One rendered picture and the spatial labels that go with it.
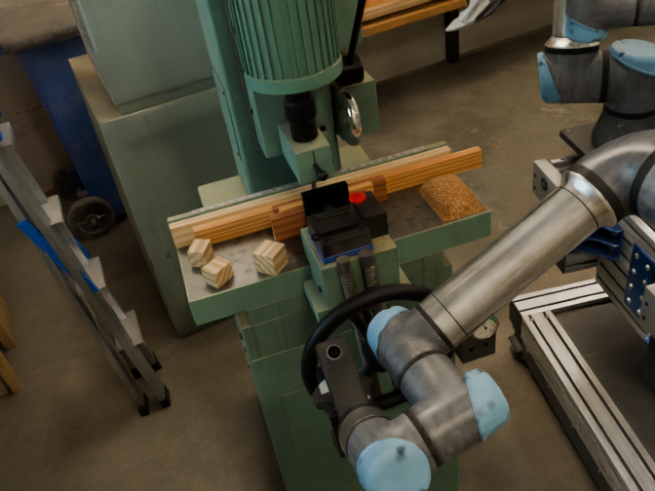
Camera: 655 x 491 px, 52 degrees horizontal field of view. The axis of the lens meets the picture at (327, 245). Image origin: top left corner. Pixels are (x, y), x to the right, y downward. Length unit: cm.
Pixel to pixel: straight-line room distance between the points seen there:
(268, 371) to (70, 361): 136
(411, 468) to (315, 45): 69
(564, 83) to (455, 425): 99
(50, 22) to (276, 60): 180
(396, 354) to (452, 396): 10
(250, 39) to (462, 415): 69
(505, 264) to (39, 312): 231
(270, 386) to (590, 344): 101
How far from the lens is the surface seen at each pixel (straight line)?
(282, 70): 116
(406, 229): 131
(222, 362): 240
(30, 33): 285
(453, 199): 133
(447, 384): 83
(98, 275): 210
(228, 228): 135
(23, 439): 248
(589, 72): 162
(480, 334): 145
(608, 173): 92
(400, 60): 415
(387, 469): 78
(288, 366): 140
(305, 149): 126
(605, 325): 213
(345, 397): 94
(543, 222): 91
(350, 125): 141
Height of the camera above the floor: 167
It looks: 37 degrees down
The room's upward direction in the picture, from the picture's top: 10 degrees counter-clockwise
